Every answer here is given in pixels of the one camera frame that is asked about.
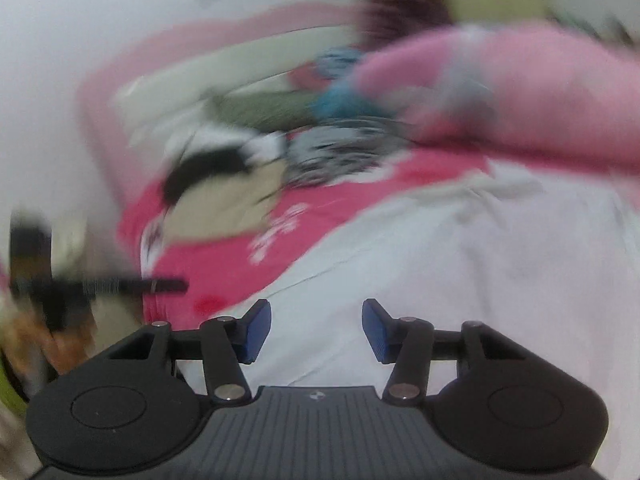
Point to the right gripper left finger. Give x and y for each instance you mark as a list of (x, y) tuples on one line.
[(228, 343)]

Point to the woman in purple jacket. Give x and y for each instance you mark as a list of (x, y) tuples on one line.
[(382, 22)]

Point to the olive green garment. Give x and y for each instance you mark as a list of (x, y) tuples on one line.
[(264, 111)]

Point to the beige black garment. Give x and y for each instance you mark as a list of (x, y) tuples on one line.
[(224, 182)]

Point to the pink floral bed blanket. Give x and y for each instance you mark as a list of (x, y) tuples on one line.
[(226, 273)]

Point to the white cloth garment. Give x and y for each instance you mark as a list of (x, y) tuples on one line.
[(549, 260)]

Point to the grey striped clothes pile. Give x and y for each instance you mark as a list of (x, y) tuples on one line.
[(341, 147)]

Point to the blue striped garment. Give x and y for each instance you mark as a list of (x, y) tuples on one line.
[(341, 100)]

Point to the pink grey rolled duvet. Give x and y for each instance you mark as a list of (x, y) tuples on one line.
[(532, 87)]

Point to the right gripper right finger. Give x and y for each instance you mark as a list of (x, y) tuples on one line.
[(404, 343)]

